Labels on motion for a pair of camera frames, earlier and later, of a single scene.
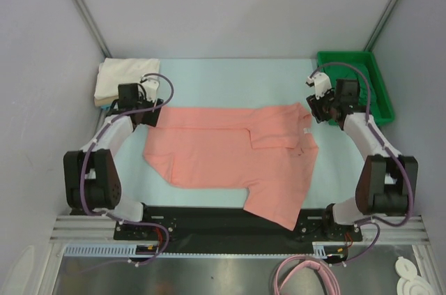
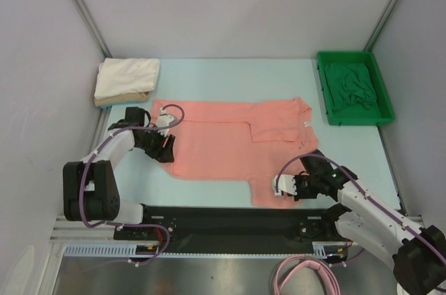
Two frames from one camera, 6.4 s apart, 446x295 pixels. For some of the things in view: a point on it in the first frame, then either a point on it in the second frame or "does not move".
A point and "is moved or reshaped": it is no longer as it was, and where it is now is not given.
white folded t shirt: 113,72 does not move
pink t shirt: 270,151 is moved or reshaped
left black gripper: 152,117 to 162,154
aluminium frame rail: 375,228 does not move
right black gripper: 316,108 to 300,187
